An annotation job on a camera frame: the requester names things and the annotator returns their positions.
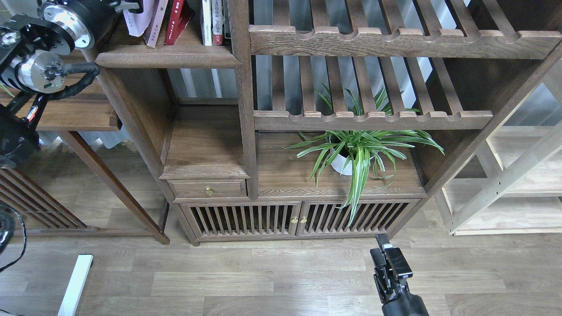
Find white table leg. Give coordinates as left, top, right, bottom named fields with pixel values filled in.
left=58, top=254, right=93, bottom=316

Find dark slatted wooden rack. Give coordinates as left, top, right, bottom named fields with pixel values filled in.
left=0, top=165, right=102, bottom=236

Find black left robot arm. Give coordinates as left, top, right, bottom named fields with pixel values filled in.
left=0, top=0, right=143, bottom=167

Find red and white upright book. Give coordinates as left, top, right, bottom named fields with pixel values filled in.
left=211, top=0, right=225, bottom=46

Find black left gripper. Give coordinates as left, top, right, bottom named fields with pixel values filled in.
left=115, top=0, right=143, bottom=14

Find pale lavender book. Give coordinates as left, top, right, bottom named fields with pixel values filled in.
left=123, top=0, right=155, bottom=37

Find dark wooden bookshelf cabinet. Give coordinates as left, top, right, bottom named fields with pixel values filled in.
left=85, top=0, right=561, bottom=245

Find white plant pot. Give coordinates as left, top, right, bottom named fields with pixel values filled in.
left=330, top=136, right=373, bottom=176

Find maroon book with white characters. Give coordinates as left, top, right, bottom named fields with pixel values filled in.
left=143, top=0, right=168, bottom=48

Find red book with photos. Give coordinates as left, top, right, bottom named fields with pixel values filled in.
left=163, top=0, right=194, bottom=46

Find spider plant green leaves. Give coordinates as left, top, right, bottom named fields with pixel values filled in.
left=282, top=83, right=444, bottom=226

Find dark upright book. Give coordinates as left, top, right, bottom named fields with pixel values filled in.
left=223, top=0, right=231, bottom=45

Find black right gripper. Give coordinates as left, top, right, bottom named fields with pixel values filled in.
left=370, top=233, right=413, bottom=304

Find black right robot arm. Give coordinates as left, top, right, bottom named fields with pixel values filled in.
left=370, top=233, right=428, bottom=316

